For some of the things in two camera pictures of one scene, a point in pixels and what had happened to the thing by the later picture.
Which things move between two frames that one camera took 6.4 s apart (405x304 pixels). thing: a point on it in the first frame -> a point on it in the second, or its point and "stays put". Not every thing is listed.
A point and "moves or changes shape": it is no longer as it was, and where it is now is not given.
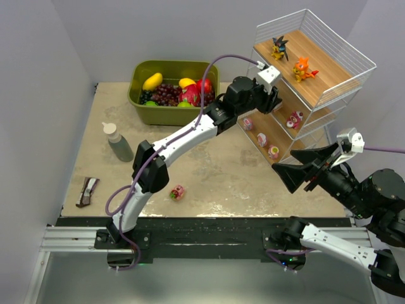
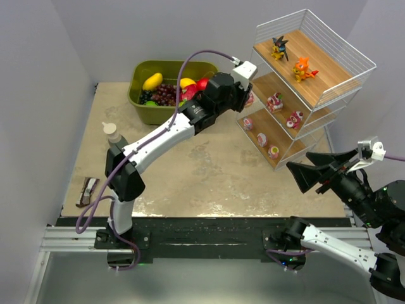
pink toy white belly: [262, 139] stays put
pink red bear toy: [293, 121] stays put
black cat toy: [279, 48] stays put
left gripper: [272, 99] -> [242, 97]
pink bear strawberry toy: [176, 192] moves or changes shape
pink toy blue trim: [248, 124] stays put
